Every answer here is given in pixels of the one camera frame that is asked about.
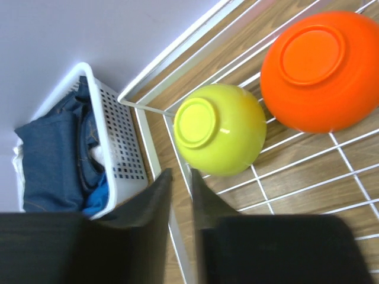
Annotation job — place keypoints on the white cloth in basket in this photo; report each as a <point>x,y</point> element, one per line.
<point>97,154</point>

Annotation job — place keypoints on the dark blue jeans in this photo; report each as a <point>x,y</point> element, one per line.
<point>59,171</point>

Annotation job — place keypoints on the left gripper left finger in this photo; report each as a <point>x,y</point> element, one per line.
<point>127,245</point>

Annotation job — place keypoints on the white wire dish rack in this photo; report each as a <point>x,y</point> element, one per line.
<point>335,173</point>

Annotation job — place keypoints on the white plastic laundry basket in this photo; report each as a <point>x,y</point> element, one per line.
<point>124,166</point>

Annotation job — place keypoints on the blue cloth in basket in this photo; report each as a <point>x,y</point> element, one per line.
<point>98,199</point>

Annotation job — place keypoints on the orange bowl rear right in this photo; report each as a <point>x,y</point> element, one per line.
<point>321,74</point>

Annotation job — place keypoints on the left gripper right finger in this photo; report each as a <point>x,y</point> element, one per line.
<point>232,247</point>

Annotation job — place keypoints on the lime green bowl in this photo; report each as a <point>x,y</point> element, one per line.
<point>220,129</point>

